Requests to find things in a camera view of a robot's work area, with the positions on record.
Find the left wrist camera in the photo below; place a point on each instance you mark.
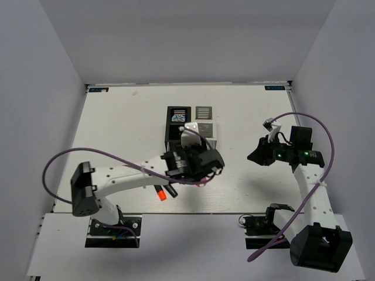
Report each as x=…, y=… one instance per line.
x=188, y=138

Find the blue glue jar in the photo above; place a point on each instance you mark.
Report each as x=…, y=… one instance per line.
x=178, y=118

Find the pink tube with pins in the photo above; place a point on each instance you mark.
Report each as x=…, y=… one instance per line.
x=205, y=181

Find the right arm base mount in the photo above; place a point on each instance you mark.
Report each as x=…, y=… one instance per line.
x=260, y=229

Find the white mesh organizer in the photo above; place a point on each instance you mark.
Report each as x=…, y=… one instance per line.
x=205, y=117

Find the right blue corner label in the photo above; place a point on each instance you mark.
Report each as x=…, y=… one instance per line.
x=274, y=88

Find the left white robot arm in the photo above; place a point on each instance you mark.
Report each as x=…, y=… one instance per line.
x=90, y=186

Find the blue corner label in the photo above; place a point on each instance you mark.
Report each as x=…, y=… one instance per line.
x=274, y=88
x=98, y=89

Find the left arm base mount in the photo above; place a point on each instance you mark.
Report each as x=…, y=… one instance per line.
x=99, y=236

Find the left blue corner label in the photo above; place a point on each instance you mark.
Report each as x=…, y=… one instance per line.
x=98, y=89

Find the orange capped black highlighter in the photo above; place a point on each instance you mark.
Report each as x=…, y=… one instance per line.
x=160, y=192

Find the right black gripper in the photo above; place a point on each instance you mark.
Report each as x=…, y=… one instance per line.
x=261, y=155

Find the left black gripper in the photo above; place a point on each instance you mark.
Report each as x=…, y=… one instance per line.
x=199, y=148

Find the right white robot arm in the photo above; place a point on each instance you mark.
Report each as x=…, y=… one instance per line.
x=315, y=238

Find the green capped black highlighter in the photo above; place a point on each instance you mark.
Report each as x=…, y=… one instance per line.
x=169, y=188

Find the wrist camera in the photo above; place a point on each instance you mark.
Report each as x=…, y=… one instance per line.
x=188, y=138
x=273, y=127

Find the black mesh organizer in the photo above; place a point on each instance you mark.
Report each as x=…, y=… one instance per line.
x=172, y=132

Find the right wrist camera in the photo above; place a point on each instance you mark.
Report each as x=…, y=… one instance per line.
x=273, y=127

